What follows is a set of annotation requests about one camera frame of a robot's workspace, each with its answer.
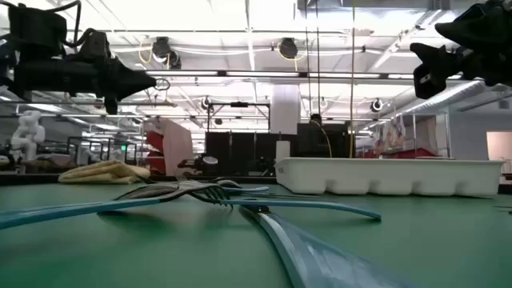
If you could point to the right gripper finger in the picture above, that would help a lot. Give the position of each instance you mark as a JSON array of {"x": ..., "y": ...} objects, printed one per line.
[
  {"x": 430, "y": 64},
  {"x": 480, "y": 30}
]

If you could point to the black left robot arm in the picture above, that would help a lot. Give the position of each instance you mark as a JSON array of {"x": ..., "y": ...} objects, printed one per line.
[{"x": 36, "y": 28}]

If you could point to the red storage bin rack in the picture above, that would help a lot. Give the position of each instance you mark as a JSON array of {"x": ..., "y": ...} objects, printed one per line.
[{"x": 154, "y": 144}]

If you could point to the yellow folded cloth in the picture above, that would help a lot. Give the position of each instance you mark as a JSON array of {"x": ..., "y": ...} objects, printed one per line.
[{"x": 104, "y": 172}]

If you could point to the pale pink board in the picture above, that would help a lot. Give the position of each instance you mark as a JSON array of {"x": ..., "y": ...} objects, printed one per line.
[{"x": 176, "y": 148}]

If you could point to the clear plastic bags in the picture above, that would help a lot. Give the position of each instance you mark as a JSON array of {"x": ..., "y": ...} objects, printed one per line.
[{"x": 390, "y": 136}]

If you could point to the long red bin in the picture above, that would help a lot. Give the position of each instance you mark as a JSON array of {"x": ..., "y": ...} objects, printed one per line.
[{"x": 412, "y": 153}]

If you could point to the black desk device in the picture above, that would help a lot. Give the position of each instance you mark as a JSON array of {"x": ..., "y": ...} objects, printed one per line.
[{"x": 208, "y": 161}]

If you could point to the white cutlery tray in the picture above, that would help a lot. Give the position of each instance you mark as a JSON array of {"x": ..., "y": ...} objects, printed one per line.
[{"x": 380, "y": 176}]

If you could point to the person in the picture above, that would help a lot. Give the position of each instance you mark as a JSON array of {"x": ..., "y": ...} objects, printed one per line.
[{"x": 316, "y": 119}]

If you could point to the black monitor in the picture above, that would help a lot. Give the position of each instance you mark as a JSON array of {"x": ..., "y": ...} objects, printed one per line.
[{"x": 316, "y": 140}]

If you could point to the white paper roll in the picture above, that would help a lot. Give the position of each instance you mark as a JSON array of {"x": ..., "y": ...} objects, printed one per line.
[{"x": 282, "y": 151}]

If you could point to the silver ventilation duct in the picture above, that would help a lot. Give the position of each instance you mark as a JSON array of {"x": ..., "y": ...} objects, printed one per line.
[{"x": 452, "y": 94}]

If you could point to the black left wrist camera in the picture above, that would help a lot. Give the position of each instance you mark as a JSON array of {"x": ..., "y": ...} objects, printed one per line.
[{"x": 94, "y": 46}]

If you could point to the black table frame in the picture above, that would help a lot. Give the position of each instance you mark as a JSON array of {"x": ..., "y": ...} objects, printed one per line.
[{"x": 32, "y": 179}]

